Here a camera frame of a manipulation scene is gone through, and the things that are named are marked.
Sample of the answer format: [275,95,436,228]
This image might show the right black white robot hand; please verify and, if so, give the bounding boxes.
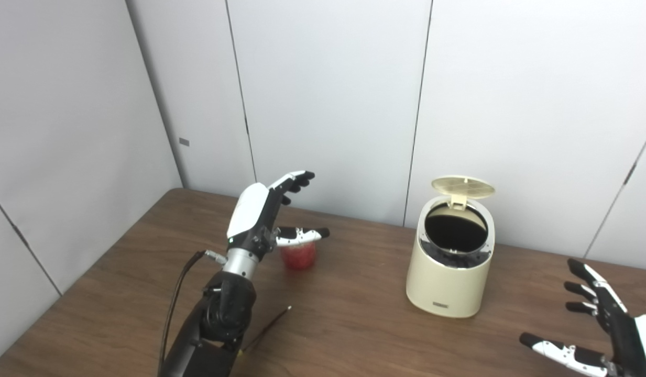
[519,258,646,377]

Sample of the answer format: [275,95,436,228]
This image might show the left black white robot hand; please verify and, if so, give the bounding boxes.
[226,170,331,257]

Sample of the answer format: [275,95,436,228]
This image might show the red apple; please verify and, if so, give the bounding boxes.
[279,242,317,271]

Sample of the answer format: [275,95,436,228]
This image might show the round cream bin lid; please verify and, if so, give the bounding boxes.
[431,175,496,211]

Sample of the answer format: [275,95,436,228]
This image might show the cream-colored bin body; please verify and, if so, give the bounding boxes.
[406,194,496,318]

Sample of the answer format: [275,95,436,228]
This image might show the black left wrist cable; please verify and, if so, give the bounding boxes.
[158,250,228,377]

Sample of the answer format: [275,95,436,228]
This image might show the thin brown loose wire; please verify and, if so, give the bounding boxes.
[239,306,292,356]

